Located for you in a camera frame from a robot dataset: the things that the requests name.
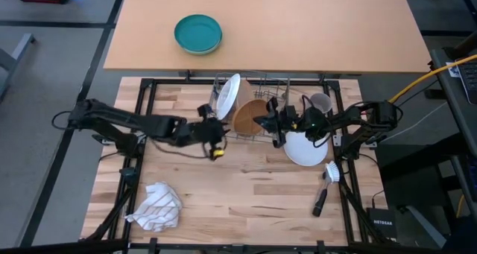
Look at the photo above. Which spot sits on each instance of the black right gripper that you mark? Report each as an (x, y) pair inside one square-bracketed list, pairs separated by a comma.
[(285, 121)]

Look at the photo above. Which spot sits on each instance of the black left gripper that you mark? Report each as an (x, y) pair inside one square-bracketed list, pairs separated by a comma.
[(203, 131)]

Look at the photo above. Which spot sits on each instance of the translucent white plate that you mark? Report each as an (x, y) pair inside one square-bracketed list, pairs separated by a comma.
[(228, 97)]

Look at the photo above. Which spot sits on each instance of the grey plastic mug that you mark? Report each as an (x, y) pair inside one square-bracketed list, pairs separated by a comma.
[(322, 101)]

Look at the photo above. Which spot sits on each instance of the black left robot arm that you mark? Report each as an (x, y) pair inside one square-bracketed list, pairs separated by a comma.
[(123, 120)]

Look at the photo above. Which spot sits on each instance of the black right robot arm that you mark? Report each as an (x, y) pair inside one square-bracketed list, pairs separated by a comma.
[(357, 121)]

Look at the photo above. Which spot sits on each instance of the opaque white plate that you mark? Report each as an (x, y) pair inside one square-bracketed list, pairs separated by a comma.
[(303, 153)]

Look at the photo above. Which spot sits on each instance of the light wooden desk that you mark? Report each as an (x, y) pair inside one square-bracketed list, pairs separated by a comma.
[(298, 30)]

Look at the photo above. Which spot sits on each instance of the teal plate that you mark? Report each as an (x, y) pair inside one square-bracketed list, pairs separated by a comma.
[(197, 33)]

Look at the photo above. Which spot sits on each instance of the white striped cloth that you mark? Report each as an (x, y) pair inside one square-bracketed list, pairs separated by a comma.
[(156, 207)]

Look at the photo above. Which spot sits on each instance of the dark side desk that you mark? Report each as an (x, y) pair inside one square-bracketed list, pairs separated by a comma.
[(452, 127)]

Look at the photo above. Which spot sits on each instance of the white paper label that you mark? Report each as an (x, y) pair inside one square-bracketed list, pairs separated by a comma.
[(452, 69)]

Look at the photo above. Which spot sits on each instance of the black keyboard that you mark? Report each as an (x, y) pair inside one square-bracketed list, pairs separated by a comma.
[(470, 80)]

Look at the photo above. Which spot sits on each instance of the grey bench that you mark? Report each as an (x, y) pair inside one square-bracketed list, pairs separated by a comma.
[(11, 62)]

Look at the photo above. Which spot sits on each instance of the black rig frame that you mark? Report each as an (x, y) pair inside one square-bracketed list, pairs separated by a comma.
[(171, 82)]

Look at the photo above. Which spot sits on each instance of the black network switch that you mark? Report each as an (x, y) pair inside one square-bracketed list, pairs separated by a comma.
[(382, 224)]

